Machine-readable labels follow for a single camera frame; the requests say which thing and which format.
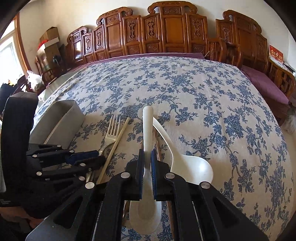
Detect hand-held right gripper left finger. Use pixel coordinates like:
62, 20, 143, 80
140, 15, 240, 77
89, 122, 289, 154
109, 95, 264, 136
42, 149, 145, 241

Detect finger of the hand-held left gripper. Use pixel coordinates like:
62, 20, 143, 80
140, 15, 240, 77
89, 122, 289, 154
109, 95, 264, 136
26, 144, 99, 164
35, 156, 106, 186

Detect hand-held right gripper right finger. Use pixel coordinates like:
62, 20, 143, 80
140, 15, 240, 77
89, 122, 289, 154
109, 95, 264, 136
150, 149, 270, 241

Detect metal fork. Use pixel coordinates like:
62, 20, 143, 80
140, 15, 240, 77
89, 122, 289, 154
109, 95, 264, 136
98, 115, 122, 156

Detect white plastic spoon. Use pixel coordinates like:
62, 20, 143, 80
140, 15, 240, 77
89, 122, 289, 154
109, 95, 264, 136
151, 116, 213, 185
129, 105, 162, 232

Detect rectangular metal tin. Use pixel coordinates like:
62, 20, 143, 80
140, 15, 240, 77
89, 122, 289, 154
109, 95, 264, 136
30, 100, 86, 149

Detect black cloth pile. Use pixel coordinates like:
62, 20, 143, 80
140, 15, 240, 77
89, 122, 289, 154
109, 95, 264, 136
0, 82, 18, 112

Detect clear plastic bag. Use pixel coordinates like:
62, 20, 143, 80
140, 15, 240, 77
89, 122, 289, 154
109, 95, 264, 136
26, 71, 45, 93

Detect black desk lamp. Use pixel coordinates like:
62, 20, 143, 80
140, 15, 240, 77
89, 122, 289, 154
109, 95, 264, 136
52, 56, 63, 70

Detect blue floral tablecloth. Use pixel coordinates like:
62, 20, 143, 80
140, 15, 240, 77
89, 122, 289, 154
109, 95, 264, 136
30, 56, 292, 241

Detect stacked cardboard boxes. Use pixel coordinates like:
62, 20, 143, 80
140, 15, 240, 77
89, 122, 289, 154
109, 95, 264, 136
44, 44, 65, 67

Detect white lidded box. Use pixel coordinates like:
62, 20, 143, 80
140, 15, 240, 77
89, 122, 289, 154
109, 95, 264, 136
36, 37, 60, 50

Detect brown cardboard box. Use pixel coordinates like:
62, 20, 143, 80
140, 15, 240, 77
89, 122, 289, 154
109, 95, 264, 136
39, 27, 60, 43

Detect long purple sofa cushion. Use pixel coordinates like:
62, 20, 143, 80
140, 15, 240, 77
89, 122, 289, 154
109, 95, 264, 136
69, 52, 205, 70

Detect purple armchair cushion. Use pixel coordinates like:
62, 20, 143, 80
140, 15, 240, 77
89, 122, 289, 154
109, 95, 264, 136
241, 65, 289, 105

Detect fluffy grey dog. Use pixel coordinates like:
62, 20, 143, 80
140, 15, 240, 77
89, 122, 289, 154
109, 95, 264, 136
282, 108, 296, 133

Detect long carved wooden sofa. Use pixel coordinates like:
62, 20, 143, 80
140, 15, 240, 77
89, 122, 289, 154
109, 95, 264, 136
65, 1, 243, 67

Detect carved wooden armchair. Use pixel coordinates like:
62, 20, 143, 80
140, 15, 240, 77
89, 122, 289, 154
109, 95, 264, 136
216, 10, 296, 116

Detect red desk calendar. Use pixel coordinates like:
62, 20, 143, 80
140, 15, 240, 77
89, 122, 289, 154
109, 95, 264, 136
269, 44, 284, 66

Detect wooden door frame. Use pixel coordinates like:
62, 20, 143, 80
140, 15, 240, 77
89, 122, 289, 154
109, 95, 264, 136
14, 14, 31, 72

